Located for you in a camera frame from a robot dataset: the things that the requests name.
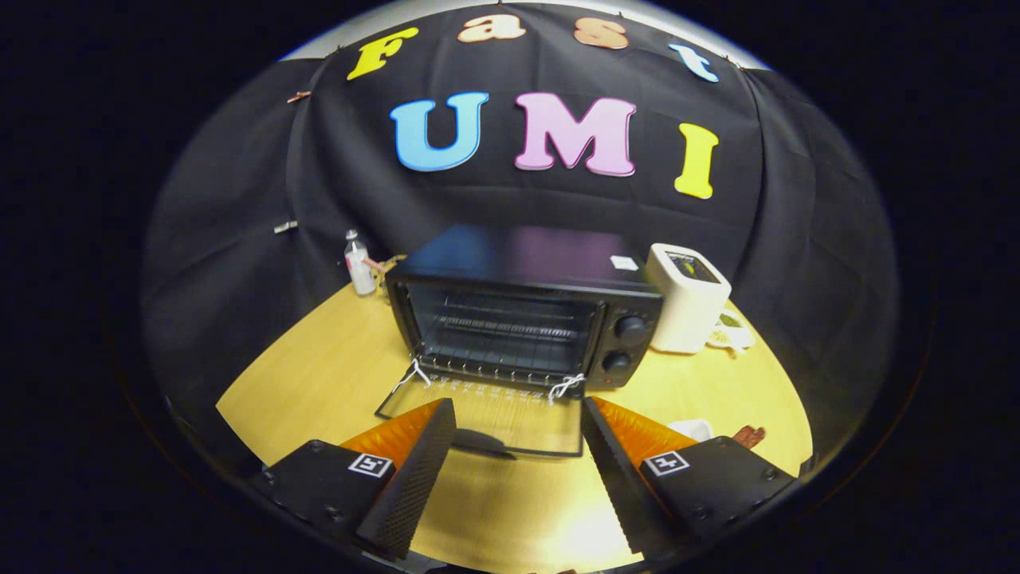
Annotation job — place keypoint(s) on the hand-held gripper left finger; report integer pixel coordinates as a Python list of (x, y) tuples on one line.
[(414, 486)]

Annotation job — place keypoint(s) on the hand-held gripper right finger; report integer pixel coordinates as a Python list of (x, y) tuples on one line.
[(617, 486)]

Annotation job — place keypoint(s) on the red-brown steak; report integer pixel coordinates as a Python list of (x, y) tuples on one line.
[(749, 436)]

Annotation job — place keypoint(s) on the black toaster oven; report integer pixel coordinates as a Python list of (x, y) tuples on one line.
[(518, 263)]

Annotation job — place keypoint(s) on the white pop-up toaster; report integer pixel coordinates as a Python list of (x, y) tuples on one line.
[(681, 307)]

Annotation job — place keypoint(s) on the white rectangular dish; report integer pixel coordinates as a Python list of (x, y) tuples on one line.
[(692, 429)]

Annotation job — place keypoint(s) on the small clear bottle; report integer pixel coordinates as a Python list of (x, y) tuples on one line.
[(360, 271)]

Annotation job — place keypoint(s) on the small silver clip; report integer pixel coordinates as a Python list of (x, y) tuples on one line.
[(285, 227)]

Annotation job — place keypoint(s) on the small red clip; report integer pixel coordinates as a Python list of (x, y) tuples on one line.
[(299, 96)]

